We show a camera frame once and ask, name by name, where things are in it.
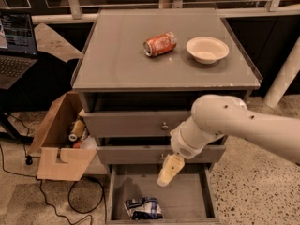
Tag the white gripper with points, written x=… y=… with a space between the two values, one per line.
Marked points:
x=180 y=146

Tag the blue chip bag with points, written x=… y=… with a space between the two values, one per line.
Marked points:
x=143 y=208

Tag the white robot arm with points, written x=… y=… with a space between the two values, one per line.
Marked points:
x=213 y=117

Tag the grey bottom drawer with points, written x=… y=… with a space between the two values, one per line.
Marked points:
x=187 y=200

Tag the grey drawer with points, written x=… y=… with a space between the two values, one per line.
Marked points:
x=187 y=200
x=133 y=124
x=149 y=150

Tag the grey top drawer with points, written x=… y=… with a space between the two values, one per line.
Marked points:
x=133 y=124

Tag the grey middle drawer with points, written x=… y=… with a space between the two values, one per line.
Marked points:
x=149 y=150

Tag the grey drawer cabinet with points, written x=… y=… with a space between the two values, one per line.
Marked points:
x=117 y=76

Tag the yellow bottle in box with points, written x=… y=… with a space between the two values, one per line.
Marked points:
x=76 y=130

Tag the cardboard box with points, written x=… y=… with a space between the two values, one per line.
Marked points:
x=56 y=161

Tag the white paper bowl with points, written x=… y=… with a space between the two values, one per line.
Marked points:
x=207 y=50

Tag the crushed orange soda can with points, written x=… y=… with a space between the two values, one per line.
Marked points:
x=160 y=44

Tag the black desk leg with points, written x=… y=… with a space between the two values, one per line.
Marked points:
x=11 y=134

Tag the open laptop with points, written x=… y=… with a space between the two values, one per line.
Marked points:
x=18 y=46

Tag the white pipe rail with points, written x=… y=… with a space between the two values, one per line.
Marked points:
x=223 y=13

